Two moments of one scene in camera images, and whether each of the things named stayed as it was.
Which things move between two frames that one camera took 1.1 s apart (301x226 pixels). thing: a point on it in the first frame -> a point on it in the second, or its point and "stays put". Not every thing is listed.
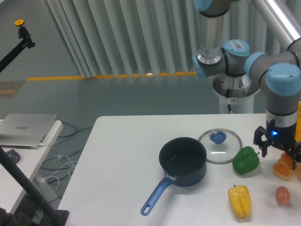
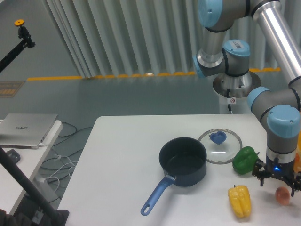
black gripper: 284,137 -> 283,170
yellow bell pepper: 240,197 stays put
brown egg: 282,195 stays put
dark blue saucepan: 184,160 stays put
